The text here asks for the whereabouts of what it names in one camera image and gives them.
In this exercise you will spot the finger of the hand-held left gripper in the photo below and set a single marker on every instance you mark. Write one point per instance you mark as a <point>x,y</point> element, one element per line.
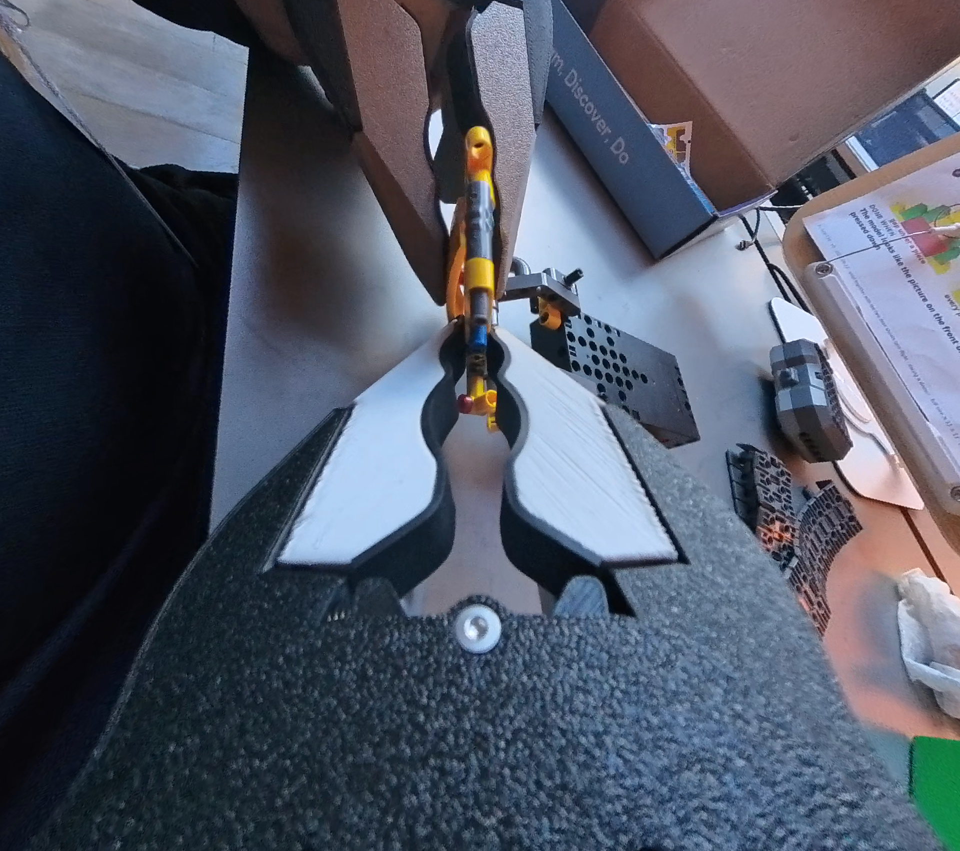
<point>390,116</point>
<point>510,101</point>

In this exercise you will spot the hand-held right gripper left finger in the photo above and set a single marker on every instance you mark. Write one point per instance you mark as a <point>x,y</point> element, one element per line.
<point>367,483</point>

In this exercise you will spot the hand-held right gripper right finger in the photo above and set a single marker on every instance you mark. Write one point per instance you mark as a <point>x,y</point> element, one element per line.
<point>585,483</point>

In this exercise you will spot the black perforated battery box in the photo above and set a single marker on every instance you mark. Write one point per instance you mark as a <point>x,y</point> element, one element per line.
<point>637,378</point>

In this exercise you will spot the yellow grey brick arm assembly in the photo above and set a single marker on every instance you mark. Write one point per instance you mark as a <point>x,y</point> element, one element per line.
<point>480,266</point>

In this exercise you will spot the grey desk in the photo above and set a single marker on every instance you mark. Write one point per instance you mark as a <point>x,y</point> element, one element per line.
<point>300,266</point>

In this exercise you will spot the blue yellow instruction booklet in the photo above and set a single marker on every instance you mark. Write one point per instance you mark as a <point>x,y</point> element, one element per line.
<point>675,146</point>

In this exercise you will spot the grey brick motor block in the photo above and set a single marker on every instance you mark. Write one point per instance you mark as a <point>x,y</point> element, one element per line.
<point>806,401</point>

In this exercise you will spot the navy cardboard box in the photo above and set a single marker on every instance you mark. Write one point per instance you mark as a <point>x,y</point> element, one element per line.
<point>750,41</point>

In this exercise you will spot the instruction sheet on clipboard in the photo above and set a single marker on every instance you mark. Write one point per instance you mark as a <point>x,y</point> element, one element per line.
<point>795,251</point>

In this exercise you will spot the printed instruction sheet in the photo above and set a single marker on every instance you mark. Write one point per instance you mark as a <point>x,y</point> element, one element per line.
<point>900,281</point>

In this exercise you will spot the white crumpled tissue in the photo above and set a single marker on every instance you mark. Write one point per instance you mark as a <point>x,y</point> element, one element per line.
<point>930,633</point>

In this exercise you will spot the green plastic bin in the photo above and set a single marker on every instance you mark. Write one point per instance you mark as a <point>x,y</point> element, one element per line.
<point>937,791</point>

